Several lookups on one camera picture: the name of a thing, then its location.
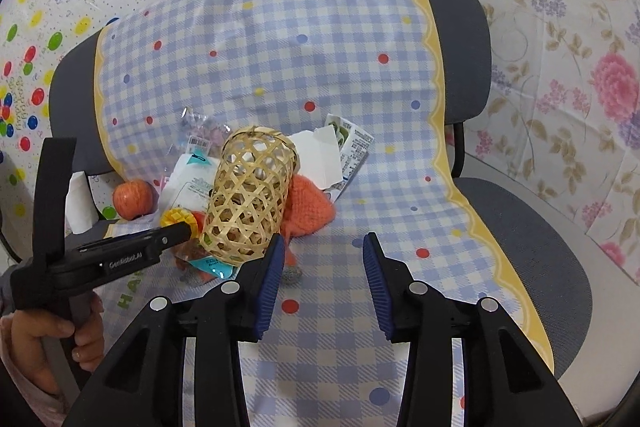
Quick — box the yellow toy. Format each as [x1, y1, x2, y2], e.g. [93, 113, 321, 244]
[161, 208, 197, 229]

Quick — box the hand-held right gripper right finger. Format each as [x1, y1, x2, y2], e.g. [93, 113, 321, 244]
[362, 232, 583, 427]

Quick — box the red apple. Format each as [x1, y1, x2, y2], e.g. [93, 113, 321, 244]
[112, 179, 157, 222]

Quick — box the blue checkered dotted cloth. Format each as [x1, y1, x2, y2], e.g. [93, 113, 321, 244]
[95, 0, 557, 427]

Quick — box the person's left forearm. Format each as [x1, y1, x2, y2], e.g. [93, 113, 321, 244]
[0, 347, 68, 427]

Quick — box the woven bamboo basket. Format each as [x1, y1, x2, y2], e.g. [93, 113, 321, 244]
[199, 126, 300, 266]

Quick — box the grey office chair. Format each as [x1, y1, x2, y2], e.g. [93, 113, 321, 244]
[47, 0, 592, 380]

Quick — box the light teal packet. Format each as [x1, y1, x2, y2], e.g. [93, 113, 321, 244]
[191, 256, 237, 282]

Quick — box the orange knitted toy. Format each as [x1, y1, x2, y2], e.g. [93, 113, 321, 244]
[277, 174, 336, 286]

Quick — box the white plastic package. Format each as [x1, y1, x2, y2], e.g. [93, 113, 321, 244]
[159, 151, 222, 214]

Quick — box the clear plastic wrapper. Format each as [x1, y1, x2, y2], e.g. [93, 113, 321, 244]
[180, 107, 234, 158]

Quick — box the person's left hand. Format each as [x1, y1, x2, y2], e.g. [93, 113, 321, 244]
[0, 293, 107, 397]

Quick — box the flattened white carton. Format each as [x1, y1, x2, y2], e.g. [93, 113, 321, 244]
[289, 113, 376, 204]

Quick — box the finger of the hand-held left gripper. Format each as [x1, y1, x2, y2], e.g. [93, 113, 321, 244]
[102, 223, 194, 258]

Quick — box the floral print plastic sheet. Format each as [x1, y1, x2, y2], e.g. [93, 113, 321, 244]
[375, 0, 640, 290]

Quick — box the white cylinder container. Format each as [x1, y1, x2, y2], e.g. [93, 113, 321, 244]
[64, 171, 96, 235]

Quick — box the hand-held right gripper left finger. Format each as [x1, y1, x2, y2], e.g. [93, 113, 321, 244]
[62, 234, 287, 427]

